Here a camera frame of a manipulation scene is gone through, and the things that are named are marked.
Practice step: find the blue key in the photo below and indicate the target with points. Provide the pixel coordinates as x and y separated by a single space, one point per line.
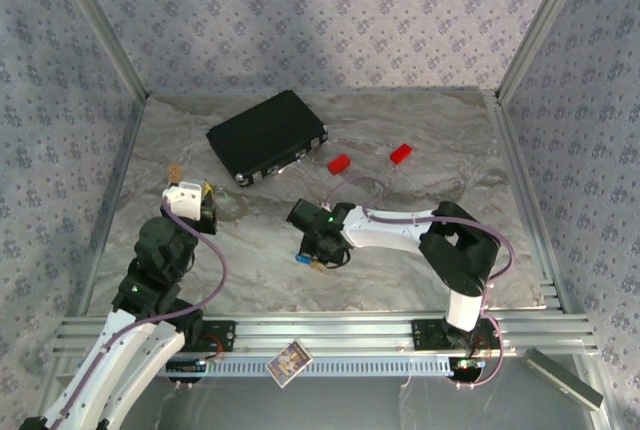
303 259

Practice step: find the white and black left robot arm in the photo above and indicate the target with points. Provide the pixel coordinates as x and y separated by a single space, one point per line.
120 350

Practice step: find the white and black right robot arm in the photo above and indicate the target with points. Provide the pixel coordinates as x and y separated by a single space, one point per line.
390 235

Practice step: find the small orange tag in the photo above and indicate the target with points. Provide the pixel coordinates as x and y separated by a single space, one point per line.
174 174

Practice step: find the red toy brick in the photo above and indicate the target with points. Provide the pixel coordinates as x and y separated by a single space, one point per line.
339 164
401 153

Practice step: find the black hard case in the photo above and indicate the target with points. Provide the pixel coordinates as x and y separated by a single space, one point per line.
265 135

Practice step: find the small black electronics board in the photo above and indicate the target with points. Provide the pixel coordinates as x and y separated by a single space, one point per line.
185 365

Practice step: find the playing card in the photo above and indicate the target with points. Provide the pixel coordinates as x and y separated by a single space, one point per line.
289 364

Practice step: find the small green electronics board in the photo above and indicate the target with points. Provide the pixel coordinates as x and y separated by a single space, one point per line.
469 364

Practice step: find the loose grey metal bar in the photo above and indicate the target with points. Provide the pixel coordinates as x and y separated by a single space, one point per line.
565 380

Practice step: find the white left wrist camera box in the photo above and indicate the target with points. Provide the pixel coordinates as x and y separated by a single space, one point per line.
182 197

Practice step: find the aluminium table edge rail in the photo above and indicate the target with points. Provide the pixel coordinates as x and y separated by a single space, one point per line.
115 190
526 200

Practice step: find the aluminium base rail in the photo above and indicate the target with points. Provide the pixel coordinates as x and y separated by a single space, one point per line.
325 335

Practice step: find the aluminium frame post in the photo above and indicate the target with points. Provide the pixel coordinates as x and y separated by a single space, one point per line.
104 25
540 25

